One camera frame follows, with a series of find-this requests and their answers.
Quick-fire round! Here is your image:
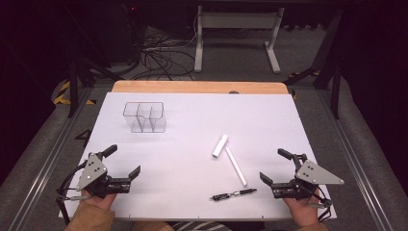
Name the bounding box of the person's right hand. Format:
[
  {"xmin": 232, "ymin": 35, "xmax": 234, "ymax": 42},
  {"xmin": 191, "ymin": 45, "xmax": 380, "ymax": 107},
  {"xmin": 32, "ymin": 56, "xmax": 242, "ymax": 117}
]
[{"xmin": 283, "ymin": 189, "xmax": 321, "ymax": 228}]

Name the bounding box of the black metal stand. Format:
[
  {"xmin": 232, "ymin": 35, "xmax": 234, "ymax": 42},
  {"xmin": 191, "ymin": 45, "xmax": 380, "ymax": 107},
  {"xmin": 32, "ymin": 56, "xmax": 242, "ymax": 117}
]
[
  {"xmin": 283, "ymin": 9, "xmax": 343, "ymax": 120},
  {"xmin": 65, "ymin": 59, "xmax": 124, "ymax": 118}
]

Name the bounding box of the white metal stand frame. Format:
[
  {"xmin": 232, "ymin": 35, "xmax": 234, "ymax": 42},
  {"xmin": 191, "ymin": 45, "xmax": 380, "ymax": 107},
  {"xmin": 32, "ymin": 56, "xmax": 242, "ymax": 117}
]
[{"xmin": 193, "ymin": 5, "xmax": 286, "ymax": 74}]

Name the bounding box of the left hand-held gripper cable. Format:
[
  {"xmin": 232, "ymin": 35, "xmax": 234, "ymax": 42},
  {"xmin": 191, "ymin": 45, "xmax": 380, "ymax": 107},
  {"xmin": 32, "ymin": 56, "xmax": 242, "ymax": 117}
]
[{"xmin": 55, "ymin": 160, "xmax": 89, "ymax": 226}]

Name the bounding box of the wooden table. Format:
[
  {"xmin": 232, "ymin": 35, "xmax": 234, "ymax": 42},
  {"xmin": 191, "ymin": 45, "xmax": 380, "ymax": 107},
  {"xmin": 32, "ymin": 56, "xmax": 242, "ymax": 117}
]
[{"xmin": 111, "ymin": 80, "xmax": 290, "ymax": 95}]

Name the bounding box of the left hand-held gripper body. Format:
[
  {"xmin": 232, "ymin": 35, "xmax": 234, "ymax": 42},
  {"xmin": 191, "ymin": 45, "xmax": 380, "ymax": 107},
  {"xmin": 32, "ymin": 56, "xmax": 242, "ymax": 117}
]
[{"xmin": 75, "ymin": 153, "xmax": 133, "ymax": 198}]

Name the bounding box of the hand-held gripper cable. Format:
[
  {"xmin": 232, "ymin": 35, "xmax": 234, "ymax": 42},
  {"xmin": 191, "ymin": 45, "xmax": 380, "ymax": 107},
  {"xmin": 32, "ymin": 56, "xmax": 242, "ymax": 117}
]
[
  {"xmin": 306, "ymin": 192, "xmax": 333, "ymax": 223},
  {"xmin": 55, "ymin": 160, "xmax": 89, "ymax": 226}
]

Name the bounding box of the white board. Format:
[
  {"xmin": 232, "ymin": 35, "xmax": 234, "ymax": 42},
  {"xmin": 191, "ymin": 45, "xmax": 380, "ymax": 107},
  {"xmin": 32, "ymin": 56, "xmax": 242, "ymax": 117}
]
[{"xmin": 58, "ymin": 91, "xmax": 338, "ymax": 221}]

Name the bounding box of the long white stick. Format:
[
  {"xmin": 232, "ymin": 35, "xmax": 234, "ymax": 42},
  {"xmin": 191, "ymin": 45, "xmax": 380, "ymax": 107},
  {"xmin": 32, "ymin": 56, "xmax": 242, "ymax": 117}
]
[{"xmin": 224, "ymin": 146, "xmax": 248, "ymax": 188}]

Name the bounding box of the striped clothing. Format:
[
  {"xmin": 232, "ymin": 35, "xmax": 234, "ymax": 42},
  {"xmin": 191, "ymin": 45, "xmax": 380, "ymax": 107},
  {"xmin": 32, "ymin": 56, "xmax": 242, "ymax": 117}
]
[{"xmin": 171, "ymin": 220, "xmax": 233, "ymax": 231}]

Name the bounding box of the right hand-held gripper cable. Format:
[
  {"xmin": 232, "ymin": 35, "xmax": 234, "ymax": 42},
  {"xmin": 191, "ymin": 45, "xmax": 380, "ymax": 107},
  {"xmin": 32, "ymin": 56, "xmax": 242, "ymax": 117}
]
[{"xmin": 306, "ymin": 192, "xmax": 333, "ymax": 223}]

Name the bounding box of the tangle of black cables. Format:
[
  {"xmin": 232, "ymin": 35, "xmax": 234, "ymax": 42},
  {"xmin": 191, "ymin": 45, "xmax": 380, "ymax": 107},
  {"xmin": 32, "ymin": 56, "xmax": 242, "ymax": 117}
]
[{"xmin": 129, "ymin": 25, "xmax": 197, "ymax": 81}]

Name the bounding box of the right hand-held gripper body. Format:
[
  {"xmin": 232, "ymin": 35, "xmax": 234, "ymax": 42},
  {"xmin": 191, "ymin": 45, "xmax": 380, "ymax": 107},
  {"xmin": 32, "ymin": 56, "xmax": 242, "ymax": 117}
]
[{"xmin": 270, "ymin": 153, "xmax": 345, "ymax": 201}]

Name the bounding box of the metal floor rail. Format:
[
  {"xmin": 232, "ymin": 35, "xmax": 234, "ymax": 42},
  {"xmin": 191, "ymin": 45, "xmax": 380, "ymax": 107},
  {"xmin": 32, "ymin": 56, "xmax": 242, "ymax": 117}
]
[
  {"xmin": 9, "ymin": 87, "xmax": 94, "ymax": 231},
  {"xmin": 317, "ymin": 90, "xmax": 387, "ymax": 231}
]

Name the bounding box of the person's left hand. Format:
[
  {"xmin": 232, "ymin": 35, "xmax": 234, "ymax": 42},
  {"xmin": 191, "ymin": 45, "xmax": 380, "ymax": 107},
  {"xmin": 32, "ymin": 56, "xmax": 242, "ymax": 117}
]
[{"xmin": 80, "ymin": 191, "xmax": 117, "ymax": 211}]

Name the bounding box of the short white tube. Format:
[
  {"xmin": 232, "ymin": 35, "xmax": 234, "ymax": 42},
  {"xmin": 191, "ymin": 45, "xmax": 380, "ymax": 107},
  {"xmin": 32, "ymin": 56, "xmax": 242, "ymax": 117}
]
[{"xmin": 212, "ymin": 134, "xmax": 229, "ymax": 159}]

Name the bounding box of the clear plastic organizer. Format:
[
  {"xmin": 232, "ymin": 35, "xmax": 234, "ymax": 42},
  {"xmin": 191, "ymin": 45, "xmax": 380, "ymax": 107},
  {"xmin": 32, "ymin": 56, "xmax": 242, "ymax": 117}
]
[{"xmin": 122, "ymin": 101, "xmax": 167, "ymax": 134}]

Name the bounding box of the black pen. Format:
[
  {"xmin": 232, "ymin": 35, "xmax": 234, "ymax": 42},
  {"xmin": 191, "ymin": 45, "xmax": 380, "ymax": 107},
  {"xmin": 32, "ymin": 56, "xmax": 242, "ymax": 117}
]
[{"xmin": 210, "ymin": 188, "xmax": 258, "ymax": 202}]

